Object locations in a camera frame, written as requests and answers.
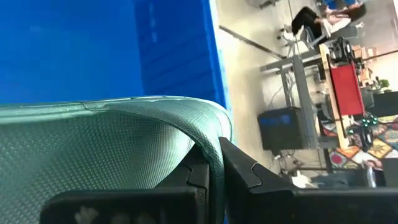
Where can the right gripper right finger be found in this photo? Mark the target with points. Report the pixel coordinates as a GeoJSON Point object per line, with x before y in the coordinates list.
{"type": "Point", "coordinates": [248, 202]}

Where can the small green plant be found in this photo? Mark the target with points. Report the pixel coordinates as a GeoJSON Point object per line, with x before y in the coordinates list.
{"type": "Point", "coordinates": [384, 83]}

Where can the clear plastic bottle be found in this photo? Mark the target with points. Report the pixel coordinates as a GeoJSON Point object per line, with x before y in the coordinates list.
{"type": "Point", "coordinates": [371, 177]}

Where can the black computer case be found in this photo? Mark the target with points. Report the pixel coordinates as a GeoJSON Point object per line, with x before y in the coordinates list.
{"type": "Point", "coordinates": [283, 133]}

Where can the green rubber slide sandal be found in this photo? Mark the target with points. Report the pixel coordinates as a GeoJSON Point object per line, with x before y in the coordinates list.
{"type": "Point", "coordinates": [93, 149]}

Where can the person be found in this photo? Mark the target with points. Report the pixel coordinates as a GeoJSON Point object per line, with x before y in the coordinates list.
{"type": "Point", "coordinates": [306, 18]}

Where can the blue plastic bin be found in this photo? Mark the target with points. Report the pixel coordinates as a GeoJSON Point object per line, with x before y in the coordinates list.
{"type": "Point", "coordinates": [77, 46]}

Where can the white office chair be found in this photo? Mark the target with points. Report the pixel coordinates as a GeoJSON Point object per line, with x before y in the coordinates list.
{"type": "Point", "coordinates": [345, 32]}

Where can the colourful patterned rug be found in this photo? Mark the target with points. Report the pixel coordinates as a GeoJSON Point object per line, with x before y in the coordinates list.
{"type": "Point", "coordinates": [382, 146]}

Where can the light wooden board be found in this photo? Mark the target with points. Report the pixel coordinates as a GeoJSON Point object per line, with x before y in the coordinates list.
{"type": "Point", "coordinates": [341, 130]}

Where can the black box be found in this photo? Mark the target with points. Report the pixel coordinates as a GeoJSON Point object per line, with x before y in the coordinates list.
{"type": "Point", "coordinates": [385, 104]}

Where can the grey metal desk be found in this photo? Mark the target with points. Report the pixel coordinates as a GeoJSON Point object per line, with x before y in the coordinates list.
{"type": "Point", "coordinates": [304, 93]}

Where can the black background robot arm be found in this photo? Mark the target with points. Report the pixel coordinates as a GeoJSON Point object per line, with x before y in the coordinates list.
{"type": "Point", "coordinates": [342, 49]}

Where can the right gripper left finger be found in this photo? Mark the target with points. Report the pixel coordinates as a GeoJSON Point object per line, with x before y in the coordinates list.
{"type": "Point", "coordinates": [180, 202]}

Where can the red panel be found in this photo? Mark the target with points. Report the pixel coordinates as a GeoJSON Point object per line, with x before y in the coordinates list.
{"type": "Point", "coordinates": [346, 90]}

